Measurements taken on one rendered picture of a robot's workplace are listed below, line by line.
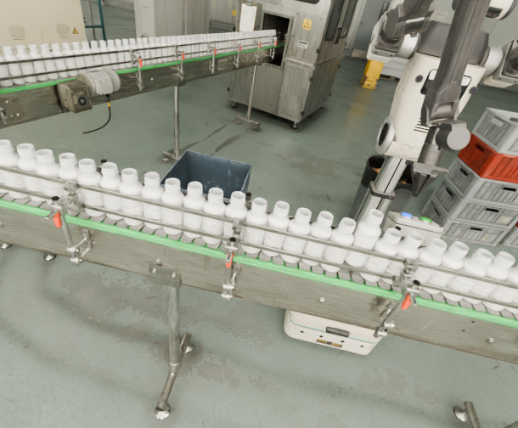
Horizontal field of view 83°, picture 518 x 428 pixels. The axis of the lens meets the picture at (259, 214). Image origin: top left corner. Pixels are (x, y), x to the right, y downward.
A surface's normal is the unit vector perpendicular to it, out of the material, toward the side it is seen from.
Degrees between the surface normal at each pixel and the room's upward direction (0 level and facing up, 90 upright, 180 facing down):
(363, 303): 90
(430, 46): 90
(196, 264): 90
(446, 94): 100
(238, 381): 0
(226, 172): 90
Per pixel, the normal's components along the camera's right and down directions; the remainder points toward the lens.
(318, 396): 0.16, -0.78
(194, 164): -0.16, 0.59
